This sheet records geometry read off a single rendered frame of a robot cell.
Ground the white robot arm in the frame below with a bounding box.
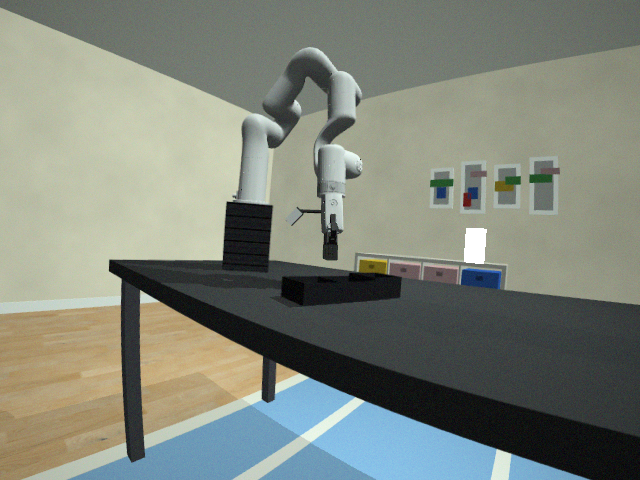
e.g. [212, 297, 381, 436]
[232, 47, 363, 204]

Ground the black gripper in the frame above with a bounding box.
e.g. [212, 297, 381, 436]
[317, 192, 345, 260]

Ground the dark grey rack of bins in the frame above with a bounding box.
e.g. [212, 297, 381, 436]
[281, 273, 402, 306]

